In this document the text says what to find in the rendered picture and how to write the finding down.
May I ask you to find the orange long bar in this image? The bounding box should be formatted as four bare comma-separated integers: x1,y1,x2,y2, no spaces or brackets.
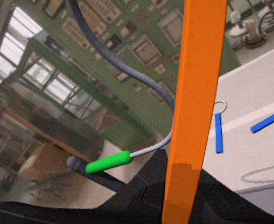
162,0,229,224

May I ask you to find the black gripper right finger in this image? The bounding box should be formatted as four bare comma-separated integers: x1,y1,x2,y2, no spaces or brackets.
189,168,274,224

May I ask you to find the blue handle with white loop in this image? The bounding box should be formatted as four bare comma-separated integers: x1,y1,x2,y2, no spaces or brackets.
213,100,226,155
250,115,274,133

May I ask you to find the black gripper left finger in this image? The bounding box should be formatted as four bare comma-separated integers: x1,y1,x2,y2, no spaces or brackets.
0,149,169,224

